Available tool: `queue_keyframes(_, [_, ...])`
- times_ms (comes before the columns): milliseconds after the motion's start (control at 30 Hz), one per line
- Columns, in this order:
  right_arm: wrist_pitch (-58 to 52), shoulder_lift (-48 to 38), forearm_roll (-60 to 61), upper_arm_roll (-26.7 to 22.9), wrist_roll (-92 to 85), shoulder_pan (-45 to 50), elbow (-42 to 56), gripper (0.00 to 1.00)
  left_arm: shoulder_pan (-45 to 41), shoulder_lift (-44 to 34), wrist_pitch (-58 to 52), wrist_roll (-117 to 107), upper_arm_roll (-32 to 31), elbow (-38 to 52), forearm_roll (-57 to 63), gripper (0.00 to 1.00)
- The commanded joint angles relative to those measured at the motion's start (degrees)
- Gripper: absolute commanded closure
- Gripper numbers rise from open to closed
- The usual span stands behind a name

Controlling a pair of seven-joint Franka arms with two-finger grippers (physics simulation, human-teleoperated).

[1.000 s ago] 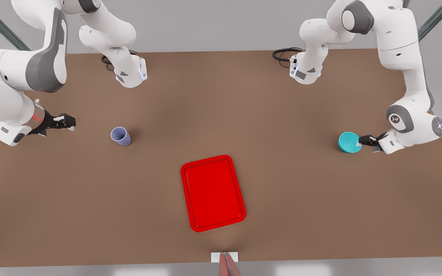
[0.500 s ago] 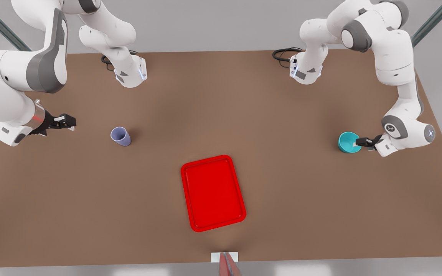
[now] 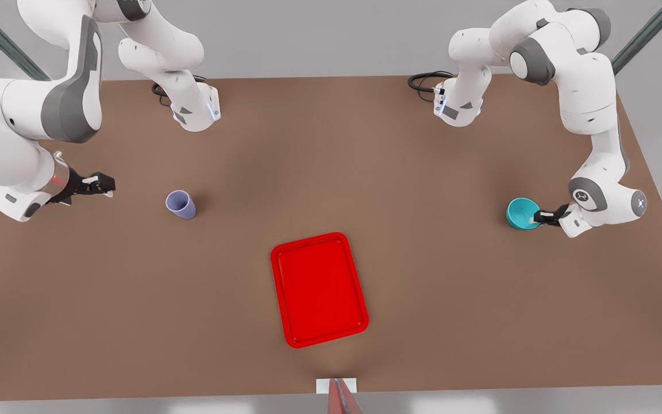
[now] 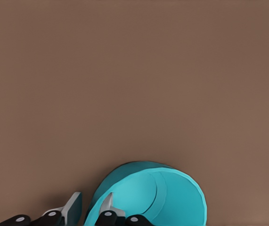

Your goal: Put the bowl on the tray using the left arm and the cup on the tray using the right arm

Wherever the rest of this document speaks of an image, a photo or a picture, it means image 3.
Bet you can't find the black cable loop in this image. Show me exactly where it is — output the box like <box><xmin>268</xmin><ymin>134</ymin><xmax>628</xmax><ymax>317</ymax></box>
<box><xmin>407</xmin><ymin>71</ymin><xmax>455</xmax><ymax>105</ymax></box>
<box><xmin>151</xmin><ymin>74</ymin><xmax>209</xmax><ymax>108</ymax></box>

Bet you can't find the lavender cup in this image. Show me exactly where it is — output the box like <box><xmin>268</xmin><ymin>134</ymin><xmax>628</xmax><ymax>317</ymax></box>
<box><xmin>165</xmin><ymin>190</ymin><xmax>198</xmax><ymax>221</ymax></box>

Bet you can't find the teal bowl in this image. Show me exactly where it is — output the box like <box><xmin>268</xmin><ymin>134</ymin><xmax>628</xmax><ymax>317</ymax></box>
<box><xmin>506</xmin><ymin>197</ymin><xmax>542</xmax><ymax>231</ymax></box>

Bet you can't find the red tray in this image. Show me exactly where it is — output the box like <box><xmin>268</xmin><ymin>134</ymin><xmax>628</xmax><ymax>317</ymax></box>
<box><xmin>270</xmin><ymin>232</ymin><xmax>370</xmax><ymax>350</ymax></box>

